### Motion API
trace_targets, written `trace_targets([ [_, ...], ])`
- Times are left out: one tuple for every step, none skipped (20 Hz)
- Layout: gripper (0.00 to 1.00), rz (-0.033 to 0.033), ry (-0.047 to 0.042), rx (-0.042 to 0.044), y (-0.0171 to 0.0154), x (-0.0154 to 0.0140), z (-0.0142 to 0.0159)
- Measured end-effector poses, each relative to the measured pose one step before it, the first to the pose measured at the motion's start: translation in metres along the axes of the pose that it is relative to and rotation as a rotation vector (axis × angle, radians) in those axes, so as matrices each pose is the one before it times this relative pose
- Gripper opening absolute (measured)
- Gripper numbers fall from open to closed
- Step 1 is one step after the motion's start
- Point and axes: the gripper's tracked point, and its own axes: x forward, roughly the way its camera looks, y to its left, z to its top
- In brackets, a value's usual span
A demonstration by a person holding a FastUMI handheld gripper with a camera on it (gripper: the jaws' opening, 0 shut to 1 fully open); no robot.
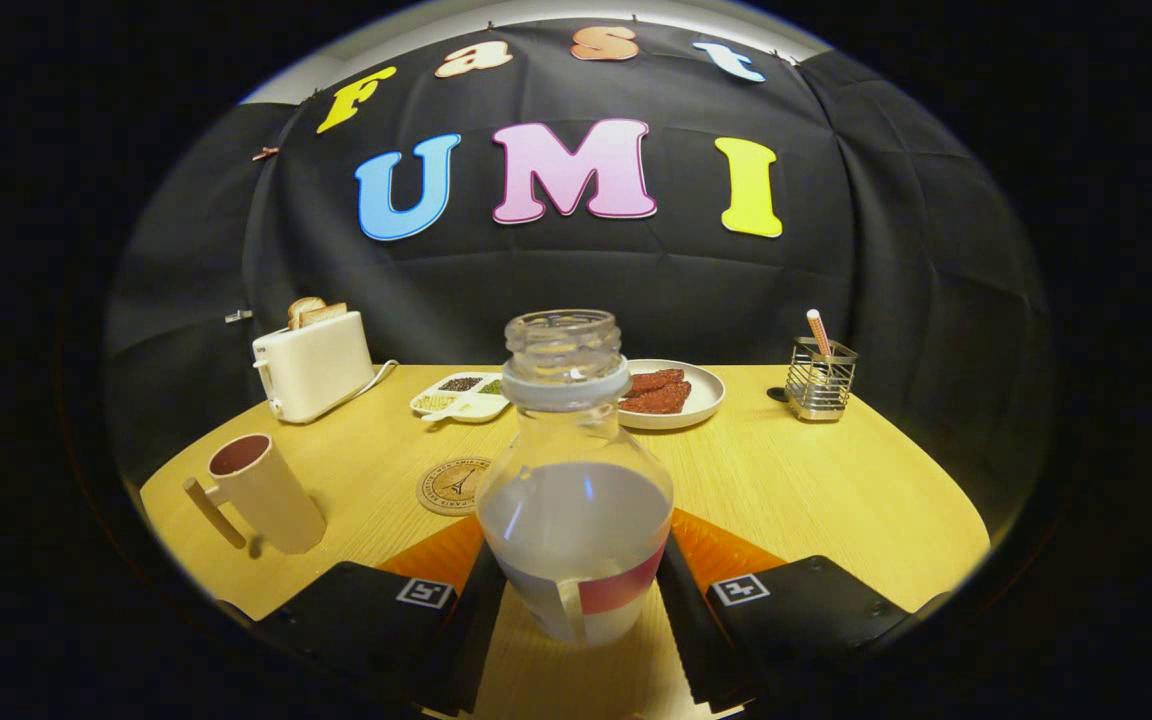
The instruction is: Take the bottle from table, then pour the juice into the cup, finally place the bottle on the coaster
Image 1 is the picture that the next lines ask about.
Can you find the round cork coaster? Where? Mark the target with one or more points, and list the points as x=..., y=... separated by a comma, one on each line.
x=444, y=488

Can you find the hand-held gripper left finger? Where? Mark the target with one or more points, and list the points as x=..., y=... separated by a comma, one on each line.
x=471, y=640

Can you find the clear juice bottle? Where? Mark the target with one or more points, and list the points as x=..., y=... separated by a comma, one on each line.
x=576, y=520

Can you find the white round plate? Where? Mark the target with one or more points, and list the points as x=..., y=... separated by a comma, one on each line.
x=704, y=395

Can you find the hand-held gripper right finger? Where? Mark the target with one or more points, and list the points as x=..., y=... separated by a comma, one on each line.
x=691, y=640

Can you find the white divided bean tray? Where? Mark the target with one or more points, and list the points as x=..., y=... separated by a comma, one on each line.
x=461, y=400

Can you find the wooden table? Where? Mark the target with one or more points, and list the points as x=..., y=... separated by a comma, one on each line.
x=786, y=480

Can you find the red meat slice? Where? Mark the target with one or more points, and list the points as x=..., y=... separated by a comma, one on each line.
x=661, y=400
x=658, y=379

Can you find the white toaster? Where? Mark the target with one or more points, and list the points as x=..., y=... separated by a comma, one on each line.
x=316, y=370

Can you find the toast slice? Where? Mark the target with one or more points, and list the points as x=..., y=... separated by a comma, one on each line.
x=326, y=314
x=302, y=308

